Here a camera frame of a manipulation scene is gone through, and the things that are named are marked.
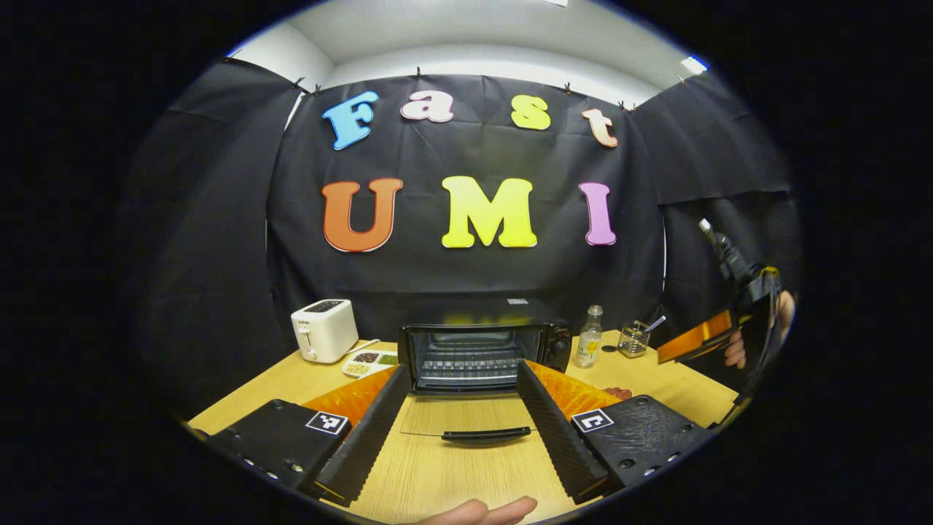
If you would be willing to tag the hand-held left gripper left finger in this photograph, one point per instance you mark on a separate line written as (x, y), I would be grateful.
(372, 437)

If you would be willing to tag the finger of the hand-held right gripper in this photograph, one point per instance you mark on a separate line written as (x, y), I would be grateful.
(696, 339)

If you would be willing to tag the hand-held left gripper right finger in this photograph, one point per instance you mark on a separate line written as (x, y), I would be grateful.
(561, 437)

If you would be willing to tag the brown meat piece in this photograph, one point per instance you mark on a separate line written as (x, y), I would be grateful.
(619, 393)

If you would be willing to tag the black electric oven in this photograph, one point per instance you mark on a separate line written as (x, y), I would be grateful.
(481, 313)

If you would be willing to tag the white spoon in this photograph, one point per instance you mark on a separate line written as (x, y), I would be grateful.
(658, 321)

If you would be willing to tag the white sectioned snack plate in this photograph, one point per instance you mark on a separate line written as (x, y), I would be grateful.
(368, 364)

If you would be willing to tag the clear glass bottle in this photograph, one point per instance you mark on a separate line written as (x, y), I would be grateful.
(589, 346)

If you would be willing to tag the white toaster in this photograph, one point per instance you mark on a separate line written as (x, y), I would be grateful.
(324, 332)

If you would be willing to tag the small ceiling light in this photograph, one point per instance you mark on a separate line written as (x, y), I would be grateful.
(694, 65)

